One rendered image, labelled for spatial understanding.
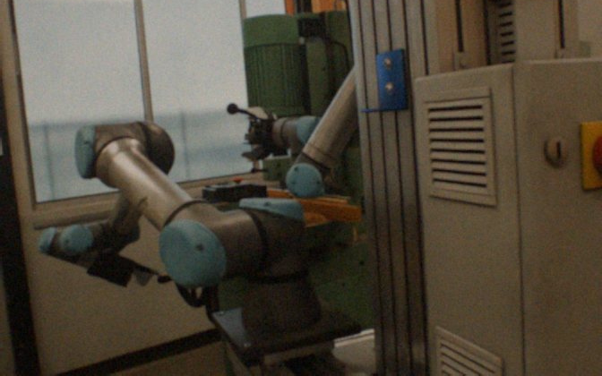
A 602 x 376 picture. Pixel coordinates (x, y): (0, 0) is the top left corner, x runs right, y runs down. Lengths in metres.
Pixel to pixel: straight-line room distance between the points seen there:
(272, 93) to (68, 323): 1.68
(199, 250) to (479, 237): 0.46
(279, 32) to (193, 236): 0.98
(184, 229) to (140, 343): 2.22
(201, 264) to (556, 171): 0.56
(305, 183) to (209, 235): 0.34
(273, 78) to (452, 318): 1.17
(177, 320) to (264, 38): 1.83
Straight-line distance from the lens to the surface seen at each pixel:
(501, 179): 0.65
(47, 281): 2.95
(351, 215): 1.60
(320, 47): 1.91
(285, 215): 1.05
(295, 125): 1.40
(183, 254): 0.99
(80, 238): 1.62
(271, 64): 1.80
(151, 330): 3.18
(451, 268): 0.75
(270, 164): 1.84
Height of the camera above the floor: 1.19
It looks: 5 degrees down
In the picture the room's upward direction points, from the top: 5 degrees counter-clockwise
